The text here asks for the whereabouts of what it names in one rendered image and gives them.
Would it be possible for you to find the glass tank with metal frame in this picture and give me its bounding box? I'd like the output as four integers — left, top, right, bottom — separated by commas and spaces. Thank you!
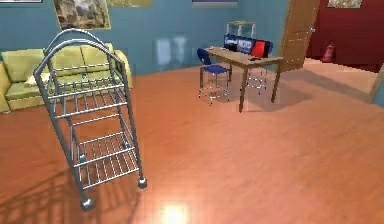
226, 20, 257, 40

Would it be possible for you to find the brown wooden room door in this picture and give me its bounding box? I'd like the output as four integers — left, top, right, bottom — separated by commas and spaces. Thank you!
278, 0, 322, 73

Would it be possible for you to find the red fire extinguisher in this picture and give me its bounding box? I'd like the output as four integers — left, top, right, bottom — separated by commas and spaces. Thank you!
321, 41, 336, 64

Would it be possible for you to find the grey metal wire cart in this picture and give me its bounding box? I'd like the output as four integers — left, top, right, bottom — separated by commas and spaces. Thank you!
32, 28, 149, 212

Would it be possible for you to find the brown wooden table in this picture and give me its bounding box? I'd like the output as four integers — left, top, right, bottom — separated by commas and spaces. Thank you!
198, 46, 285, 114

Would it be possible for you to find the yellow framed picture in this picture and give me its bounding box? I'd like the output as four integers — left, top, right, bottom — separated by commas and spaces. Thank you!
107, 0, 153, 8

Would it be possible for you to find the framed landscape painting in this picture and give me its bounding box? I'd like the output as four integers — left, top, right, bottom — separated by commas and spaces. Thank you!
52, 0, 112, 31

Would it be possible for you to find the framed picture on red wall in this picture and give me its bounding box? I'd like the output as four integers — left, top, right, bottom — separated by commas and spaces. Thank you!
326, 0, 364, 9

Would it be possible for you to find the blue and red box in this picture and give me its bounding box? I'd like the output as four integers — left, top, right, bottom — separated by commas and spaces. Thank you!
223, 34, 274, 58

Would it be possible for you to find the cream pillow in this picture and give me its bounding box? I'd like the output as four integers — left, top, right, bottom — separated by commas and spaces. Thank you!
23, 72, 52, 88

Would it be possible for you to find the yellow-green sofa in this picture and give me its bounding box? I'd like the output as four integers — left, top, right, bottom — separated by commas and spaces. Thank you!
0, 42, 134, 115

